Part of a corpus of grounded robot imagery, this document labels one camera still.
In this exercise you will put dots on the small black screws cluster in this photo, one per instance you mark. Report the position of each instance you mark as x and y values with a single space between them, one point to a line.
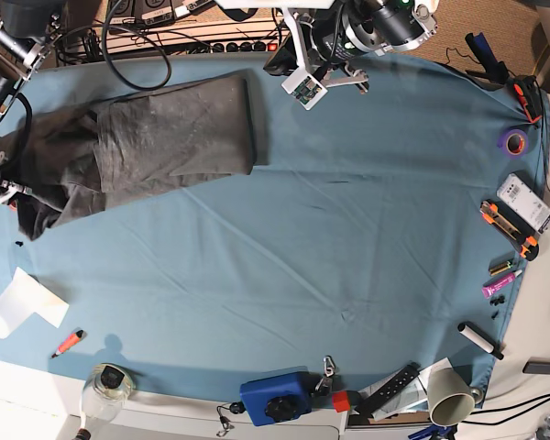
496 302

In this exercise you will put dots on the purple white glue tube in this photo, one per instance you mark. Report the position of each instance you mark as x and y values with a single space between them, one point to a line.
495 286

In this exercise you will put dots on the orange black clamp tool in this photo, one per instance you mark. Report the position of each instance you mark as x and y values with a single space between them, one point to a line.
528 95

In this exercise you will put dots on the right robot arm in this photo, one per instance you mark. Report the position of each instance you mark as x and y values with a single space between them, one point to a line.
28 33

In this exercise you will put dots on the red cube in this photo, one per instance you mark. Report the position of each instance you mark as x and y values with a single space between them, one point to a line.
341 401

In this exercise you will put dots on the purple tape roll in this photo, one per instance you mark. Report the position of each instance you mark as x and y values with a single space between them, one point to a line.
514 143

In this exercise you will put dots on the black power adapter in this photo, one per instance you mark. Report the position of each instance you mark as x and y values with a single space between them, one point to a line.
533 367

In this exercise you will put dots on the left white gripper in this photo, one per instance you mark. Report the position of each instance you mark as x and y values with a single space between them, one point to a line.
310 74

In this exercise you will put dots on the black power strip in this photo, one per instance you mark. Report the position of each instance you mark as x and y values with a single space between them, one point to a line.
235 46

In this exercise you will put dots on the grey-green mug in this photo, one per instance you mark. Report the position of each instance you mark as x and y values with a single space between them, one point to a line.
450 399

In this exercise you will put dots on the blue box with knob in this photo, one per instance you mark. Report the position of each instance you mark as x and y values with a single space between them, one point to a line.
277 399

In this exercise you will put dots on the white marker black cap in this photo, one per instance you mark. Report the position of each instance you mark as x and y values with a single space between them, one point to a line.
481 342

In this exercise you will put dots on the blue black clamp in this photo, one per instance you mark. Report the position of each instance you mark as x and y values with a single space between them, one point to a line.
495 71

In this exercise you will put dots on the clear glass bottle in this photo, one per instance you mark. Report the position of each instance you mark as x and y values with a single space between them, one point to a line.
104 396

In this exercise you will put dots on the orange marker pen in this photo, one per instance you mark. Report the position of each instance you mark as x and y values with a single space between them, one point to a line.
72 340

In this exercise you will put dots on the silver carabiner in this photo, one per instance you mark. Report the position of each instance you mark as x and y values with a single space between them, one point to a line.
329 366

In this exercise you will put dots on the black remote control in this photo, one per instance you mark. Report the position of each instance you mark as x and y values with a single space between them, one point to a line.
394 386

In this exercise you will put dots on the blue table cloth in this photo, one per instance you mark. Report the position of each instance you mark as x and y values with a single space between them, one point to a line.
358 236

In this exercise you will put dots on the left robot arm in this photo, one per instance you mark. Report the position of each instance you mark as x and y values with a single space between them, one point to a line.
351 29

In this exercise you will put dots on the paper sheets under remote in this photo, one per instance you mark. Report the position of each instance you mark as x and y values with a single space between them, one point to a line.
414 394

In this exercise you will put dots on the black lanyard clip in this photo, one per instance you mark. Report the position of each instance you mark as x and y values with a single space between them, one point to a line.
233 408

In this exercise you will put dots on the orange black utility knife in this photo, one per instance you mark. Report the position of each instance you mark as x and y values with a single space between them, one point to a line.
524 244

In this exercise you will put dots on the dark grey T-shirt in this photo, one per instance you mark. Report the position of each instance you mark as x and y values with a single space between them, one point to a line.
87 158

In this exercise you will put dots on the white electronic device box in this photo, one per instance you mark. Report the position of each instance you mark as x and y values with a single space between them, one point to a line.
525 203

